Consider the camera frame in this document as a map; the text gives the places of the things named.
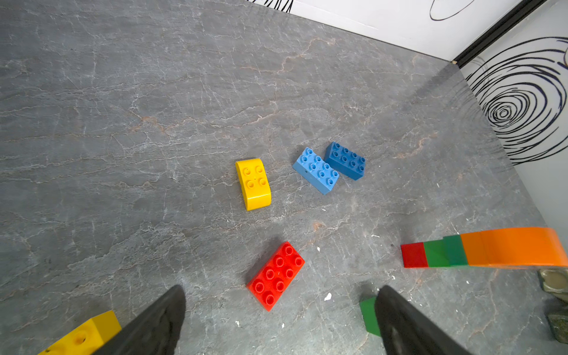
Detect dark blue lego brick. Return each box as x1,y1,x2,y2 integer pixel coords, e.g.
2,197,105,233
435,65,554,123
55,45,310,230
323,142,365,180

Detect orange half-round lego piece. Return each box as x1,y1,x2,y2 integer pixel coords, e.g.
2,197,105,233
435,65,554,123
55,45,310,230
480,227,567,268

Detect glass bottle tan lid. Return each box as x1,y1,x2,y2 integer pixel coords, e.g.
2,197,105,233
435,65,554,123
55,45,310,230
538,269,568,303

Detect light blue lego brick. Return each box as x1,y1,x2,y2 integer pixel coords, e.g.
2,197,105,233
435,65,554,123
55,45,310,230
292,147,340,195

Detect red long lego brick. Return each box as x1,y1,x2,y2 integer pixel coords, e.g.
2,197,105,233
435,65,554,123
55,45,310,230
246,242,305,312

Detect orange long lego brick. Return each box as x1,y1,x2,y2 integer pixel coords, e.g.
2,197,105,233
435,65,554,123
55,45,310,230
460,232,488,266

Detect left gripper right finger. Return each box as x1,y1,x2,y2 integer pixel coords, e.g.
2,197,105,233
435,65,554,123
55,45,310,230
374,285,469,355

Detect glass jar green contents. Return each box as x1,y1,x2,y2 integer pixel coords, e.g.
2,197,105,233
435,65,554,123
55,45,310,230
547,309,568,344

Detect green small lego brick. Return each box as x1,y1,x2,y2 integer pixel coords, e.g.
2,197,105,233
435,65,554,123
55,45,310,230
424,240,451,268
359,297,381,337

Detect yellow small lego brick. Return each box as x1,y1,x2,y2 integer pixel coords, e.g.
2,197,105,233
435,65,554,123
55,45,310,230
40,311,121,355

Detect red small lego brick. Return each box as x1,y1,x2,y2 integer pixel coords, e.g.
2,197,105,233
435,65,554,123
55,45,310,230
400,242,428,269

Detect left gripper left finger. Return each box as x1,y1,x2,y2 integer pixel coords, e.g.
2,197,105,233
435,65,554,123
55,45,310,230
96,285,186,355

